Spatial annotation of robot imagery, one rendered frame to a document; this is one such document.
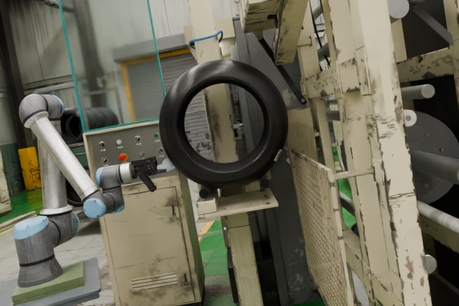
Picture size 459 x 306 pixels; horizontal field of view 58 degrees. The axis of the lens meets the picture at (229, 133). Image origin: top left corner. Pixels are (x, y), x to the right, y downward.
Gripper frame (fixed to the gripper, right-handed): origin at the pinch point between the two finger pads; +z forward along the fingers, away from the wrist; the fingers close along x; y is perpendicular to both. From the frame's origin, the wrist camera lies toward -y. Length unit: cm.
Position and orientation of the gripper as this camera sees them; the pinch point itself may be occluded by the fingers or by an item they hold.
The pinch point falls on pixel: (174, 169)
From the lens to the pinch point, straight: 201.3
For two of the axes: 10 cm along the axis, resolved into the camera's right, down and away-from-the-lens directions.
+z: 9.9, -1.7, -0.1
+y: -1.7, -9.8, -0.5
